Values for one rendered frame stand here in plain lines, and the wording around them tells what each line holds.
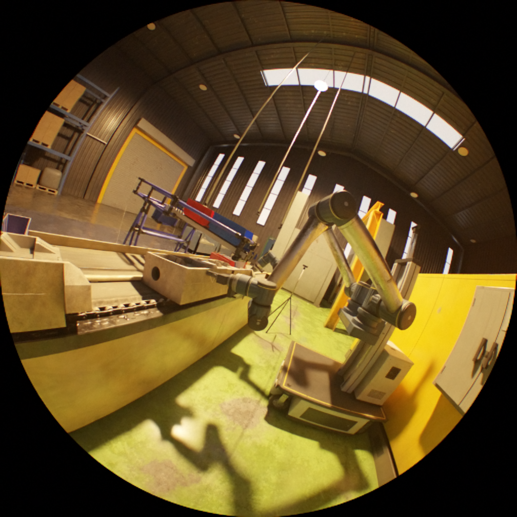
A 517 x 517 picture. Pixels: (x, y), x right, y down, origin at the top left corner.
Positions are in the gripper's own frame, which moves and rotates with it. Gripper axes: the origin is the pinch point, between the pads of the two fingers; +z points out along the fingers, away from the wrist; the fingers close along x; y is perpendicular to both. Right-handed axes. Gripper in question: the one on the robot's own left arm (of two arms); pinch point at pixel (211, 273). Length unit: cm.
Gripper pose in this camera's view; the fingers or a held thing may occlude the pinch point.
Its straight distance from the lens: 103.1
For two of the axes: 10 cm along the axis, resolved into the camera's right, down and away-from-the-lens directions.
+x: -2.9, -0.6, -9.6
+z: -9.2, -2.5, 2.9
